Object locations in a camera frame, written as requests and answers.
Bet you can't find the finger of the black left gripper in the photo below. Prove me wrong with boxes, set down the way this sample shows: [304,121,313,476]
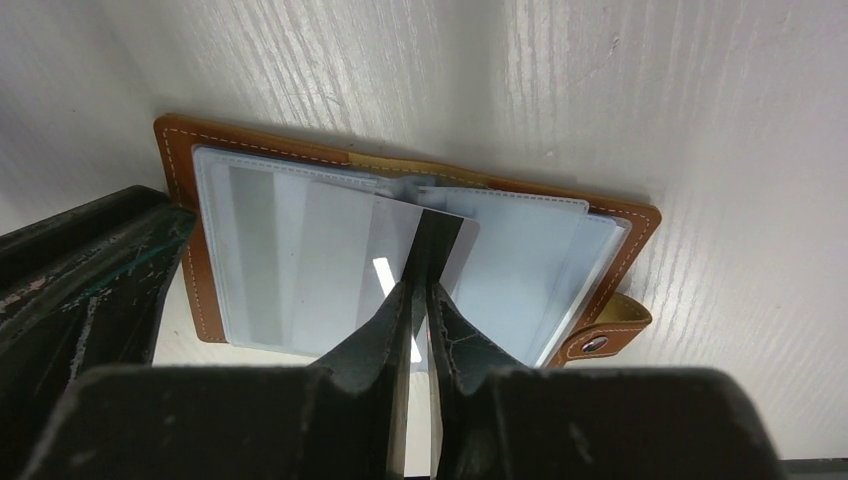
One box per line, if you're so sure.
[1,185,197,479]

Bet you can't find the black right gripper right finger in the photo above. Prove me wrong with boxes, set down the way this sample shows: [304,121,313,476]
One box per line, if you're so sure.
[426,283,785,479]

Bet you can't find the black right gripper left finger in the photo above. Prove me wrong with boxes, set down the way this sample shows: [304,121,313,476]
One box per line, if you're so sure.
[22,282,412,479]

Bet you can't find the brown leather card holder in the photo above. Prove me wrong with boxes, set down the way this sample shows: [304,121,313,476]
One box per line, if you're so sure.
[154,114,661,367]

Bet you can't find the white card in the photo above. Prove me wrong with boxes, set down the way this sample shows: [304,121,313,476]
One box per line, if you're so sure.
[281,183,480,357]

